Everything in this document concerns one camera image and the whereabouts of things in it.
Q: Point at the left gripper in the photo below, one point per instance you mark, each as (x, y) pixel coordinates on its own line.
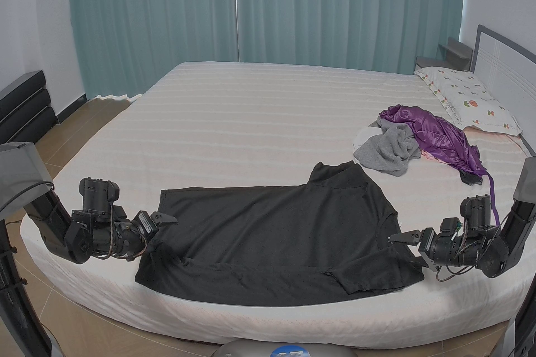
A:
(132, 240)

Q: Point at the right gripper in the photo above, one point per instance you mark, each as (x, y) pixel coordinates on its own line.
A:
(444, 253)

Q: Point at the black T-shirt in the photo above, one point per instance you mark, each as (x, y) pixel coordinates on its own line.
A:
(272, 238)

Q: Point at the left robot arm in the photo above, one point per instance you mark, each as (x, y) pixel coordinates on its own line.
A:
(50, 230)

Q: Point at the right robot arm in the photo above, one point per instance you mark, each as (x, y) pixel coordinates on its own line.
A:
(515, 230)

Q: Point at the bed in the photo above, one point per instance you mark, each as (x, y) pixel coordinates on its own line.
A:
(251, 117)

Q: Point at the pink garment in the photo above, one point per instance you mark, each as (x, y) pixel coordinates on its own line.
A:
(428, 154)

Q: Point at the grey garment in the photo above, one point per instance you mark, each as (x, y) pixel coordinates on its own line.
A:
(381, 156)

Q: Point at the black mesh garment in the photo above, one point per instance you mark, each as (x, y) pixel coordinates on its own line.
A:
(471, 178)

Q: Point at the purple garment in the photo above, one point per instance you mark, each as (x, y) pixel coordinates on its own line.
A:
(439, 133)

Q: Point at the white printed pillow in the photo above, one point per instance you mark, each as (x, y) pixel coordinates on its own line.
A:
(469, 98)

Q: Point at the black chest of drawers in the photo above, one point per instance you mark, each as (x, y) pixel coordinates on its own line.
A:
(23, 108)

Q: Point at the grey bedside table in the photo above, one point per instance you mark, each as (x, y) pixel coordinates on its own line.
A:
(448, 56)

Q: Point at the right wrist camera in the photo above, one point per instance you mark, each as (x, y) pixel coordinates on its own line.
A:
(450, 227)

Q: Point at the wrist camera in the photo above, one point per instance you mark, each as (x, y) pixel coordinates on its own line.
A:
(450, 227)
(119, 214)

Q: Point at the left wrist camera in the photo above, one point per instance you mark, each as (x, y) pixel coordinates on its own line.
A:
(119, 214)

